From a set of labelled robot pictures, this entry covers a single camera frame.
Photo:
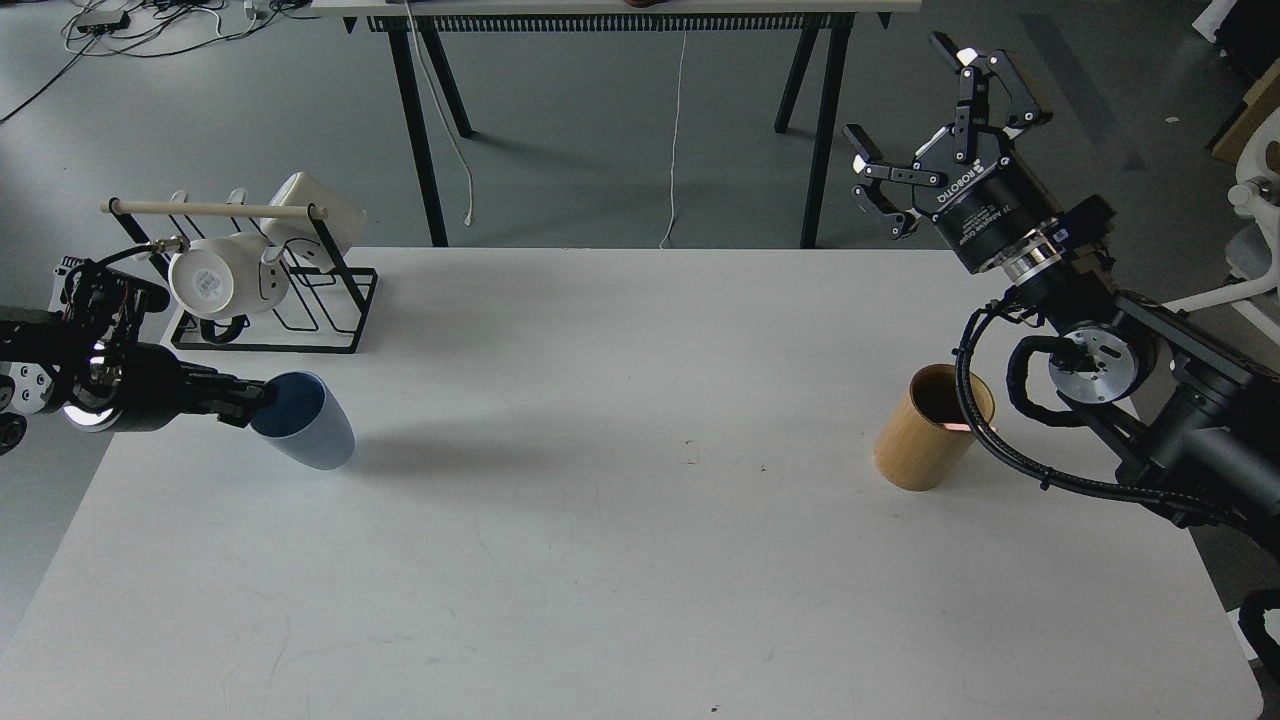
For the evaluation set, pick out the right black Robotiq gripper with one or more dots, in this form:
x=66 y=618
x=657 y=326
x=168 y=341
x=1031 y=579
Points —
x=973 y=185

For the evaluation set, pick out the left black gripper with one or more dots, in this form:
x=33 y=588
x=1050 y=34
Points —
x=146 y=386

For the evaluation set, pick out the light blue plastic cup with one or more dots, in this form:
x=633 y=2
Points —
x=306 y=422

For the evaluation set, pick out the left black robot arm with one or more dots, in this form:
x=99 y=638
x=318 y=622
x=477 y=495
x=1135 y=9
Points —
x=84 y=356

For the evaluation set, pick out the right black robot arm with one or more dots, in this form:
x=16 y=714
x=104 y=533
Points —
x=1190 y=419

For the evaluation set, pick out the white mug with face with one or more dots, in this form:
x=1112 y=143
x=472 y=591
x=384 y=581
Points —
x=221 y=277

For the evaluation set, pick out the bamboo cylindrical holder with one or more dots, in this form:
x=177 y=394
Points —
x=911 y=452

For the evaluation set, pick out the white office chair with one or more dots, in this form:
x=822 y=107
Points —
x=1252 y=253

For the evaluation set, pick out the black wire mug rack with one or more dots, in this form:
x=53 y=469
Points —
x=322 y=313

